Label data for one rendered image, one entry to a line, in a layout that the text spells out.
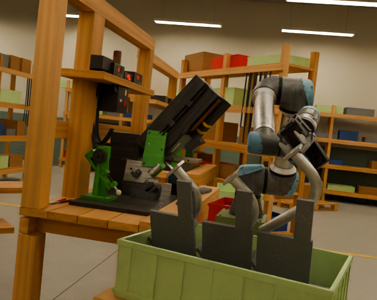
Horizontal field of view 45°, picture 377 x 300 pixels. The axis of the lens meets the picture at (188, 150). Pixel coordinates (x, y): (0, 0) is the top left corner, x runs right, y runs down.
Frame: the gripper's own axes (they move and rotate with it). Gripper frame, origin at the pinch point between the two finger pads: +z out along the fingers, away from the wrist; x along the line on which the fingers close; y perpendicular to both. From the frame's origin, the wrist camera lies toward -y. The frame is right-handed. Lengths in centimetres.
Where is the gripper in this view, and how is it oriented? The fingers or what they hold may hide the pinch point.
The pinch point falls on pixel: (297, 156)
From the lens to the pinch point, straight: 126.1
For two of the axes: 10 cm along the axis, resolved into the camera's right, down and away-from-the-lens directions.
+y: -6.7, -7.4, -0.1
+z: -3.6, 3.3, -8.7
